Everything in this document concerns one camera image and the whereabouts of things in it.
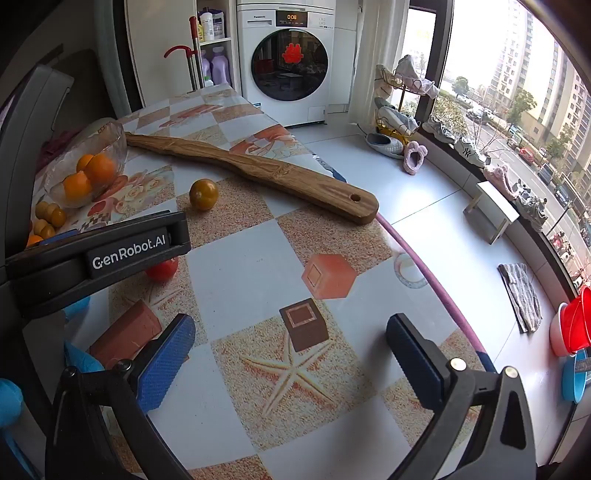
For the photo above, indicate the white bottle with blue label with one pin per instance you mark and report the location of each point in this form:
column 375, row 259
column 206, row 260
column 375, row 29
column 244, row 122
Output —
column 206, row 25

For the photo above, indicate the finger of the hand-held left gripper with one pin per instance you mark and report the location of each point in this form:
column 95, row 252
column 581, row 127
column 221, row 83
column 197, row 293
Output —
column 180, row 235

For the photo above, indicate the small white stool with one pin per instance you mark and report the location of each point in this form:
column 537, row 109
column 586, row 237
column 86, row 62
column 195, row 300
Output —
column 491, row 203

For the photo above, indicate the brown longan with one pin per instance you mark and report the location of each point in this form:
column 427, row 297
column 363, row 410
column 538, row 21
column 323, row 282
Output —
column 39, row 226
column 57, row 217
column 48, row 232
column 42, row 208

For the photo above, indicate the white sneaker with black logo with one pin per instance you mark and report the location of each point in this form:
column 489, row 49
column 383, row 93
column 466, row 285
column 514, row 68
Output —
column 471, row 152

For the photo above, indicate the white curtain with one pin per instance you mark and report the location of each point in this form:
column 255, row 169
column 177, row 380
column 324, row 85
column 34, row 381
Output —
column 374, row 46

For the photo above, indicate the blue plastic basin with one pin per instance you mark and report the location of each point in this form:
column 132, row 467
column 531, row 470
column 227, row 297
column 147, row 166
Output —
column 572, row 378

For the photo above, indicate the clear glass bowl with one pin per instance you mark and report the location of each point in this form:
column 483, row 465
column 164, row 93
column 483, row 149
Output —
column 111, row 138

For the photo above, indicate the silver pole mop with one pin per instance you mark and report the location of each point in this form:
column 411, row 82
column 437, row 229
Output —
column 197, row 50

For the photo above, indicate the white plastic container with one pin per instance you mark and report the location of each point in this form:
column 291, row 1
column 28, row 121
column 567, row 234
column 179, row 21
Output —
column 219, row 21

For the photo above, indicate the grey chunky sneaker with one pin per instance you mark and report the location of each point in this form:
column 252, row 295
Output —
column 531, row 207

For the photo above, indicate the pink plastic basin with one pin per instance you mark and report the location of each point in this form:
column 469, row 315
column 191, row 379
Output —
column 557, row 332

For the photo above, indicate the red plastic bucket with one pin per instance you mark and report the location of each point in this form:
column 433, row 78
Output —
column 579, row 318

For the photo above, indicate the white shelf unit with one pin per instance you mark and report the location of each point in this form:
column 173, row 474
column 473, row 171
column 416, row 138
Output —
column 217, row 42

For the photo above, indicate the purple detergent bottle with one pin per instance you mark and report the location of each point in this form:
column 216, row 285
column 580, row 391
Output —
column 205, row 68
column 220, row 67

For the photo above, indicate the long wooden back scratcher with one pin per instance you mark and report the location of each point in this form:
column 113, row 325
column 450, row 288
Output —
column 277, row 175

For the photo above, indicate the grey slipper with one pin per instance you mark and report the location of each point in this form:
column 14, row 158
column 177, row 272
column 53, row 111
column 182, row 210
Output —
column 385, row 145

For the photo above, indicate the yellow cherry tomato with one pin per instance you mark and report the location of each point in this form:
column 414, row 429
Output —
column 203, row 194

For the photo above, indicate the magenta cloth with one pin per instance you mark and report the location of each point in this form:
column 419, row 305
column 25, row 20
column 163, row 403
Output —
column 62, row 145

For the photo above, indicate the orange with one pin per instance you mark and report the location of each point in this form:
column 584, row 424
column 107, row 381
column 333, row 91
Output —
column 100, row 168
column 33, row 241
column 77, row 188
column 84, row 162

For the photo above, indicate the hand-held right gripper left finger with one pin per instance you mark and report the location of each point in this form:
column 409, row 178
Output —
column 164, row 360

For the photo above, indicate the red cherry tomato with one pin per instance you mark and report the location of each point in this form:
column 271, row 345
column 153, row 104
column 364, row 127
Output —
column 162, row 271

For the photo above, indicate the black window frame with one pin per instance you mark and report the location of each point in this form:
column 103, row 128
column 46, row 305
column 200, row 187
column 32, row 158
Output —
column 438, row 55

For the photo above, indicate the white washing machine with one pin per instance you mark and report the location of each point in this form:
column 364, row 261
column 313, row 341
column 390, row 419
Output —
column 258, row 37

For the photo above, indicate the grey striped towel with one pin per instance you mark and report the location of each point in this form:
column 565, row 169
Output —
column 521, row 295

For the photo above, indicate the grey and white sneaker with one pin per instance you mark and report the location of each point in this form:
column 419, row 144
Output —
column 438, row 129

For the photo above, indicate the pink fuzzy slipper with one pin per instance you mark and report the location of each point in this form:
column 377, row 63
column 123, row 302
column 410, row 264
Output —
column 415, row 159
column 498, row 180

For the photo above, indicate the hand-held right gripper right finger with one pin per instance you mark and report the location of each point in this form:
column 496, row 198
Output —
column 411, row 357

